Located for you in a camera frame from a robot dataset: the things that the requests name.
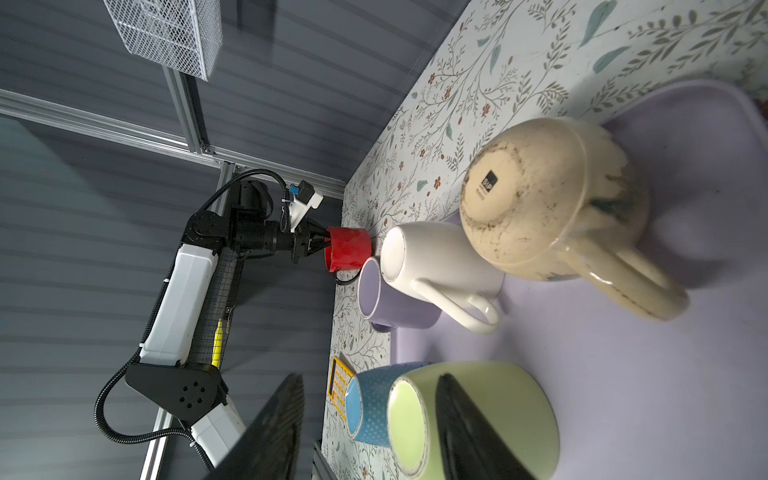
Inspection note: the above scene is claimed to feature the purple mug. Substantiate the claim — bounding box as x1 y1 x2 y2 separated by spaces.
357 257 442 333

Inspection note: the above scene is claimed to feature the white wire mesh basket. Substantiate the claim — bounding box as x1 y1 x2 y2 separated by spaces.
104 0 223 81

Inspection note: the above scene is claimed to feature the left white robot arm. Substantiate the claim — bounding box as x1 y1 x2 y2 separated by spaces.
125 179 327 465

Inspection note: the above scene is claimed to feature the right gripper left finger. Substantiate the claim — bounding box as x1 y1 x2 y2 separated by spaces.
206 373 305 480

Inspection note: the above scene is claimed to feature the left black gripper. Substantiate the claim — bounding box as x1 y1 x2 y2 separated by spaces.
228 180 331 263

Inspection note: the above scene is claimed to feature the yellow highlighter pen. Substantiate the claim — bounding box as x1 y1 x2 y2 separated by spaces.
211 319 224 368

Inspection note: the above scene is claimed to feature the blue dotted mug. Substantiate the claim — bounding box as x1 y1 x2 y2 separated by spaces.
345 362 428 448

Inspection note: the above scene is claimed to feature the light green mug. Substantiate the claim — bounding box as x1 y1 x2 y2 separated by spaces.
387 361 560 479

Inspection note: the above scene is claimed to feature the black corrugated cable hose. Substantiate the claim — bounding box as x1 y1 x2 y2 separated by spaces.
92 168 292 472

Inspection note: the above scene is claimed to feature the white mug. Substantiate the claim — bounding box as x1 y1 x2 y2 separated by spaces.
380 221 504 335

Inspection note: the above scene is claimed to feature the red mug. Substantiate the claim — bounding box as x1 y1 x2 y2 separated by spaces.
324 227 373 286

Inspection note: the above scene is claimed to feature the lavender plastic tray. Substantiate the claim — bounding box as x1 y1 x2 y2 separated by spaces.
392 80 767 479

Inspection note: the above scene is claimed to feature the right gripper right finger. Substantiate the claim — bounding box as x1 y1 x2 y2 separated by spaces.
436 374 533 480

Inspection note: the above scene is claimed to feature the yellow calculator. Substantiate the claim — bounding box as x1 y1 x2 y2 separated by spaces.
326 355 355 421

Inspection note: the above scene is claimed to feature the black wire basket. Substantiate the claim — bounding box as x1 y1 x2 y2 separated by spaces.
188 248 244 368

